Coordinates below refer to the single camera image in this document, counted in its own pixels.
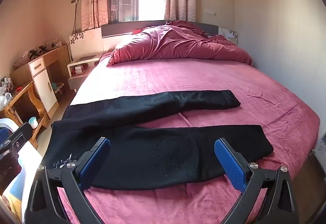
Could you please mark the teal and white cup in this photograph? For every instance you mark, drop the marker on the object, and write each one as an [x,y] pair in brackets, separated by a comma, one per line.
[32,122]

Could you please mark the white wall socket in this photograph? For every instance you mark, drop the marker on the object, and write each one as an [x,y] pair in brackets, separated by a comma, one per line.
[76,0]
[210,12]

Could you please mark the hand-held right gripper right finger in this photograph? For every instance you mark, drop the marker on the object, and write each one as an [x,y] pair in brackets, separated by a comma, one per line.
[230,164]

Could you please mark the pink bed sheet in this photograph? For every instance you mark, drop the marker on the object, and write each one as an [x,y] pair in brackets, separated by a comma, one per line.
[254,86]

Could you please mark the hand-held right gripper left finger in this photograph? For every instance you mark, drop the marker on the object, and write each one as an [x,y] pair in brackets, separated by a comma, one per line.
[93,164]

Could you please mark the red duvet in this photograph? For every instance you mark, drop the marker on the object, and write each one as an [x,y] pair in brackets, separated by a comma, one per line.
[178,43]

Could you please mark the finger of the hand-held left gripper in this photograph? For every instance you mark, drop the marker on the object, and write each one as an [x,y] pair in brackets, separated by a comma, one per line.
[24,131]

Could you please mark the white nightstand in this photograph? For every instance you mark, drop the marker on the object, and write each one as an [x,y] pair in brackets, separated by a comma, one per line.
[76,81]

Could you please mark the wooden side table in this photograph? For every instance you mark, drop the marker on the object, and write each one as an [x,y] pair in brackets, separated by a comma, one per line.
[33,101]

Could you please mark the clutter of plastic bags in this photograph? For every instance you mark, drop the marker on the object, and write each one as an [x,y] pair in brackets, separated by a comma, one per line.
[5,94]

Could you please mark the grey and white headboard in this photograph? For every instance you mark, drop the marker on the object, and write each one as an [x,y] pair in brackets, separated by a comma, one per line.
[114,29]

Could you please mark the woven basket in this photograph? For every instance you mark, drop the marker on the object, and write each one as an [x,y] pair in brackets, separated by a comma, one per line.
[21,62]

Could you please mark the black figurines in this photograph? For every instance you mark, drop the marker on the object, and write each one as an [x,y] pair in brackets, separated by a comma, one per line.
[37,52]

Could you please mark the wooden desk with white drawers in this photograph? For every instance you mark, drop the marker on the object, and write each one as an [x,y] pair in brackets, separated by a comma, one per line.
[45,81]

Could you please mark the black pants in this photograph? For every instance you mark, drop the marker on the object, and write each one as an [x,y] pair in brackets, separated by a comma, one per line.
[152,147]

